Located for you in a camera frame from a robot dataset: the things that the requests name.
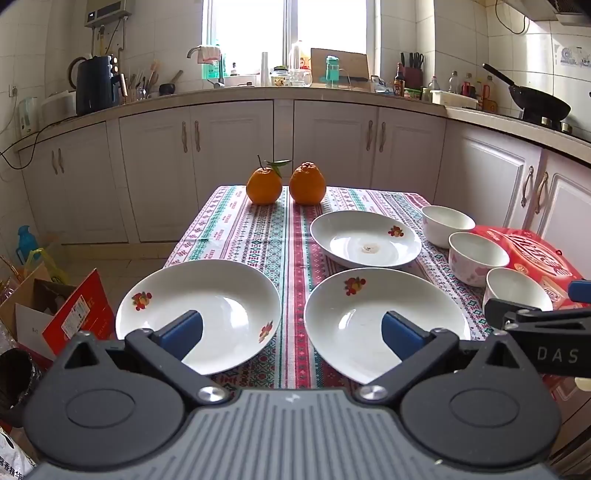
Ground wall water heater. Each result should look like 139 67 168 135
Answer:
84 0 136 28

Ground small black pan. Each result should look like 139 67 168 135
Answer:
159 70 184 97

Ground gas stove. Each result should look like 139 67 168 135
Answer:
519 115 575 136

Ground white plastic tray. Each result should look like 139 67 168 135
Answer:
430 90 479 110

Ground patterned striped tablecloth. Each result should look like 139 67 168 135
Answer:
164 185 495 391

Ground black wok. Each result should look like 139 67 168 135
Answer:
482 63 572 124

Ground white bowl with pink flowers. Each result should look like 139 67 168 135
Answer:
448 232 510 288
482 268 554 319
421 205 476 249

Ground black trash bin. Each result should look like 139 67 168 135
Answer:
0 348 48 428

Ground white kitchen cabinets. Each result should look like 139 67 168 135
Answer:
14 85 591 324

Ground utensil holder with utensils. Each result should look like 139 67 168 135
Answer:
124 60 160 103

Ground white electric kettle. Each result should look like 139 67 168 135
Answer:
18 97 40 137

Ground kitchen window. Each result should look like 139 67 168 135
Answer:
202 0 376 78

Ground metal faucet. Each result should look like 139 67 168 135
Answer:
187 45 226 88

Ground large clear plastic bottle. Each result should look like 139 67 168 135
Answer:
288 41 311 71

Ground black power cable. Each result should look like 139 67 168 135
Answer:
0 108 52 170

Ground knife block with knives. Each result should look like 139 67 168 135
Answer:
399 52 425 91

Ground yellow bag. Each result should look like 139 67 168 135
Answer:
23 248 70 284

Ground brown cardboard sheet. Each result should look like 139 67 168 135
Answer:
310 48 370 84

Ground red gift box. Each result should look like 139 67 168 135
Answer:
471 224 591 312

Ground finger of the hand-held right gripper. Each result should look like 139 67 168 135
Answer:
567 278 591 306
483 298 591 330

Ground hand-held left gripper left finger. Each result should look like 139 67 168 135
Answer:
58 310 230 408

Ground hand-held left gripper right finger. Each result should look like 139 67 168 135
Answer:
354 310 533 409

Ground black air fryer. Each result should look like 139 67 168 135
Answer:
68 55 123 116

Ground range hood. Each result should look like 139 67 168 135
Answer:
501 0 591 27

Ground white plate with fruit print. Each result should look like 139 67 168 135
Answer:
115 259 282 376
309 210 423 269
304 268 472 385

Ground orange without leaf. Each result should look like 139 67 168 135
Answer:
289 161 327 205

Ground wall sticker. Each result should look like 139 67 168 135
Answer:
560 45 588 68

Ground green dish soap bottle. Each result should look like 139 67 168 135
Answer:
202 51 228 80

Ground orange with green leaf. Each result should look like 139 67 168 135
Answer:
246 154 293 206

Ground cooking oil bottle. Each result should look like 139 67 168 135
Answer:
481 75 500 113

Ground white rice cooker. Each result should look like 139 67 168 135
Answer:
41 90 77 125

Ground white printed bag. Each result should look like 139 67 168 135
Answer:
0 427 37 480

